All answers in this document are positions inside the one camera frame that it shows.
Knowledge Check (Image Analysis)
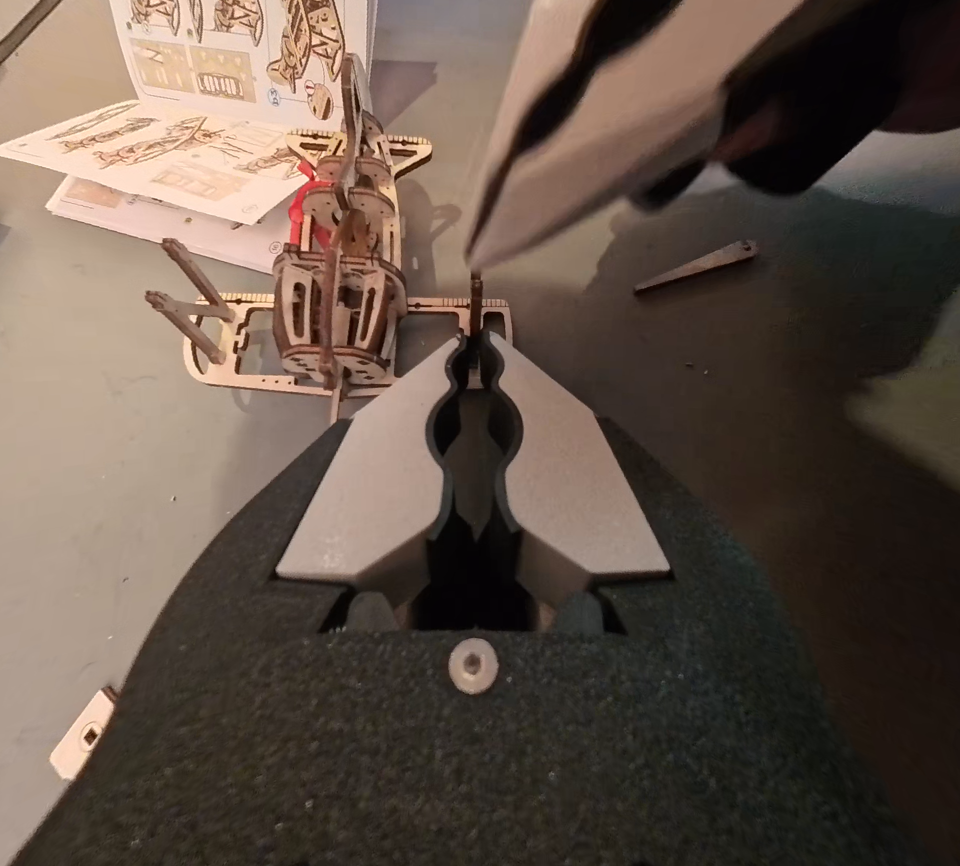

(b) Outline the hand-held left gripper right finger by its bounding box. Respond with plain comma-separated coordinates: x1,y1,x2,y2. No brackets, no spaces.
480,329,672,595

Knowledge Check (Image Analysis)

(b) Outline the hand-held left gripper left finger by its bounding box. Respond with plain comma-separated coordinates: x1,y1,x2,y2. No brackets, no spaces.
276,337,465,595

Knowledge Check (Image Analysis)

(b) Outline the wooden model plane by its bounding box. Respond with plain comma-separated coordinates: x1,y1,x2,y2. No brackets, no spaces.
144,54,513,426

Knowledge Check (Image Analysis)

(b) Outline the dark wooden strut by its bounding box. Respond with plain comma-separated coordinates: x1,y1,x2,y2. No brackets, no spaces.
468,272,490,390

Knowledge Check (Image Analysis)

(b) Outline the grey desk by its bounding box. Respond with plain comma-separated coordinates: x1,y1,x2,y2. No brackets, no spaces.
0,0,960,866

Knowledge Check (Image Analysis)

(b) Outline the tapered wooden strut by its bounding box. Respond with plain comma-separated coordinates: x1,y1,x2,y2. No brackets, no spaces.
633,240,760,294

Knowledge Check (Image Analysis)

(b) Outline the red rubber band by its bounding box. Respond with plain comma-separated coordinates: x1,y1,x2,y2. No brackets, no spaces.
287,159,333,237

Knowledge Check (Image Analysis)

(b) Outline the assembly instruction booklet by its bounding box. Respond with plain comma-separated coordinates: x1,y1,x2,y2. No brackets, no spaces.
0,0,391,274

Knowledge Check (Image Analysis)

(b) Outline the small plywood tile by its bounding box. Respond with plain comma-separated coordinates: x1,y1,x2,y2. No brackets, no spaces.
48,686,119,781

